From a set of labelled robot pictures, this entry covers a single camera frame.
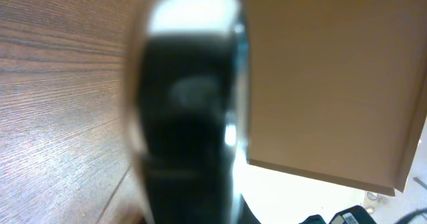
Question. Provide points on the brown cardboard panel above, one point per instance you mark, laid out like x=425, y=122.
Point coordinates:
x=338, y=89

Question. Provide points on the black smartphone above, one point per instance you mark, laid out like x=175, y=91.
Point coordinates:
x=186, y=108

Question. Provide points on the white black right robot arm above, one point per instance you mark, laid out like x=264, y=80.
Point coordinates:
x=354, y=215

